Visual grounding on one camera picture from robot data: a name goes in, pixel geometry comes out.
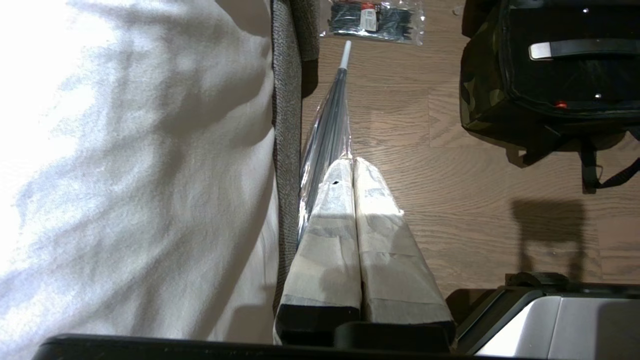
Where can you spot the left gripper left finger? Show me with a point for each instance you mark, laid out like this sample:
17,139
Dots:
325,260

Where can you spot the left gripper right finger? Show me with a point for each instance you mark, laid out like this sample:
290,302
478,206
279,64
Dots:
395,265

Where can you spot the camouflage bag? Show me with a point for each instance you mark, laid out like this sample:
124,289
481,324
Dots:
555,80

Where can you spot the umbrella in clear sleeve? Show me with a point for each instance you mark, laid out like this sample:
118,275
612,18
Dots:
327,125

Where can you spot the white bed sheet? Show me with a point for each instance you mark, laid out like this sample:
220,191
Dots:
135,170

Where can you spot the grey fabric bed frame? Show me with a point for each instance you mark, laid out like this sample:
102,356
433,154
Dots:
287,125

